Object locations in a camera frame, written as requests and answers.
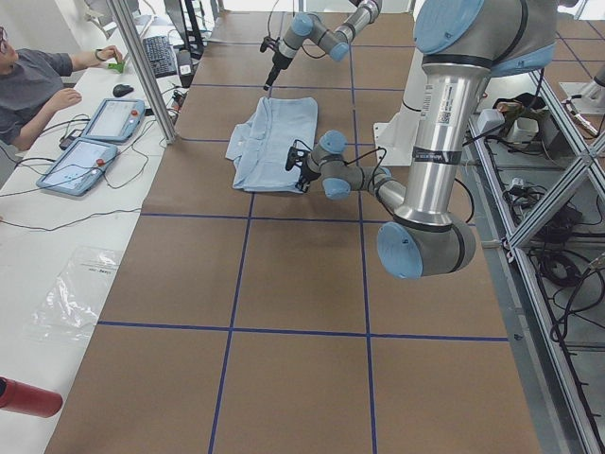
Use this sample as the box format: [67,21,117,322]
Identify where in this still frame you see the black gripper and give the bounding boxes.
[285,140,315,193]
[260,36,291,91]

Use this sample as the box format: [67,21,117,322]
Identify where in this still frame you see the light blue button-up shirt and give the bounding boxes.
[226,96,319,193]

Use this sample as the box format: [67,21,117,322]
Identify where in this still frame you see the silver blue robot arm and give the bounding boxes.
[285,1,558,279]
[260,0,382,91]

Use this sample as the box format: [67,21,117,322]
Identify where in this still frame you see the black keyboard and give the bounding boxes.
[142,35,177,79]

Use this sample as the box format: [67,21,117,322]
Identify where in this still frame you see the black computer mouse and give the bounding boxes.
[112,84,134,97]

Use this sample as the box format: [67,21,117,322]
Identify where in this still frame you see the green plastic clip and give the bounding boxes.
[107,60,126,74]

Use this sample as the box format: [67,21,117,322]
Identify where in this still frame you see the blue teach pendant upper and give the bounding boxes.
[81,98,146,144]

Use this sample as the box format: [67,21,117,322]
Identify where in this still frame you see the blue teach pendant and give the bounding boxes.
[81,98,146,144]
[36,138,118,197]

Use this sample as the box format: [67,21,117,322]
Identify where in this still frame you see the blue teach pendant lower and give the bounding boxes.
[36,138,118,197]

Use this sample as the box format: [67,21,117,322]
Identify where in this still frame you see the seated person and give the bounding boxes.
[1,27,123,151]

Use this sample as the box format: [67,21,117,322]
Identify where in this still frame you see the clear plastic bag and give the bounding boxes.
[23,246,124,346]

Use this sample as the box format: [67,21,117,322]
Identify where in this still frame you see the red cylindrical bottle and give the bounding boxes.
[1,377,63,418]

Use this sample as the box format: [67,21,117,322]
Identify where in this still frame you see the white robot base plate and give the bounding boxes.
[373,101,420,166]

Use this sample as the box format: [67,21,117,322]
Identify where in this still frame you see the grey aluminium frame post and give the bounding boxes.
[108,0,177,145]

